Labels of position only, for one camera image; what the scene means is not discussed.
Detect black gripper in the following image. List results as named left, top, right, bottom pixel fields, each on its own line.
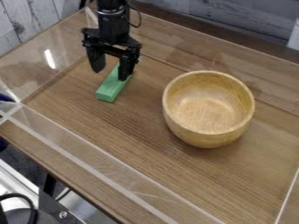
left=82, top=28, right=143, bottom=81

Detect green rectangular block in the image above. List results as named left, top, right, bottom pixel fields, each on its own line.
left=97, top=66, right=129, bottom=102

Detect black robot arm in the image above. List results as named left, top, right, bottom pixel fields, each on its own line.
left=82, top=0, right=143, bottom=81

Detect light wooden bowl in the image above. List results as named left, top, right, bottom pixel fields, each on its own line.
left=163, top=70, right=257, bottom=148

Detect clear acrylic tray walls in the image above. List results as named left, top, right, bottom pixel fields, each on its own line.
left=0, top=12, right=299, bottom=224

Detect black table leg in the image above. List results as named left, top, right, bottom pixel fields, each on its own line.
left=43, top=174, right=58, bottom=197

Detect black metal bracket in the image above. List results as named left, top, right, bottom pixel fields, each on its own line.
left=37, top=191, right=87, bottom=224

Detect black cable loop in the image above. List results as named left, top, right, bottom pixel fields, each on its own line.
left=0, top=192, right=41, bottom=224

